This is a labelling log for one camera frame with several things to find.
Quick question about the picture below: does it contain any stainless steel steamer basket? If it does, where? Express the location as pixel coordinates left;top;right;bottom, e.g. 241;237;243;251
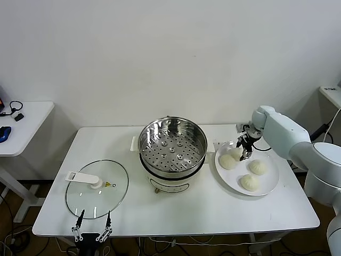
137;116;208;180

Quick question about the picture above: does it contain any blue computer mouse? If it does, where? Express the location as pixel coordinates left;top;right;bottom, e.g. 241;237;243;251
0;126;13;144

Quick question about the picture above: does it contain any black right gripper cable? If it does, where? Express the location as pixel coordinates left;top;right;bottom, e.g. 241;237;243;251
252;138;272;151

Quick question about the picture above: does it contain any black power cable with adapter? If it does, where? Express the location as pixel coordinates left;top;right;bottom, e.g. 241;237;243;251
308;123;334;146

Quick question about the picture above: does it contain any white round plate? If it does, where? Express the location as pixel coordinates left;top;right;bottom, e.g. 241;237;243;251
214;140;280;197

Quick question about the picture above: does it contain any white steamed baozi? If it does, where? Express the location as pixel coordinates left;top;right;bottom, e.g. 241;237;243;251
248;159;267;176
218;154;237;170
240;174;260;192
230;147;245;162

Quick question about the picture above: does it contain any white side table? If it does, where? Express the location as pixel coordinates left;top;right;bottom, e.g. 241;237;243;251
319;85;341;109
0;101;55;223

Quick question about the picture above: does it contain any black headset cable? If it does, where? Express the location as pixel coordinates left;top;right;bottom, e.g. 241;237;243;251
0;100;23;117

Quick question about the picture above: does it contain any glass lid with white handle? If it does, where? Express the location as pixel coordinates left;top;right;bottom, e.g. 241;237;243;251
65;159;129;220

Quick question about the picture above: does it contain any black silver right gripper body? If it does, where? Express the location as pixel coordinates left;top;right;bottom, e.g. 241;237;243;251
240;124;264;150

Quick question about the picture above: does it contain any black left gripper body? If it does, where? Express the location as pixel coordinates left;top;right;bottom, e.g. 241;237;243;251
75;233;101;256

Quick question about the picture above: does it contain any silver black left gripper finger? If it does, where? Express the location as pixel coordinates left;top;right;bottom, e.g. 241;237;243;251
95;210;113;242
70;209;86;242

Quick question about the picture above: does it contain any white floor cable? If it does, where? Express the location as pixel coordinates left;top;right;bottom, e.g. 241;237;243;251
148;236;270;247

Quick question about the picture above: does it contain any white hanging cable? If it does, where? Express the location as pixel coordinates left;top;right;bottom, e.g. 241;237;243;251
323;107;341;141

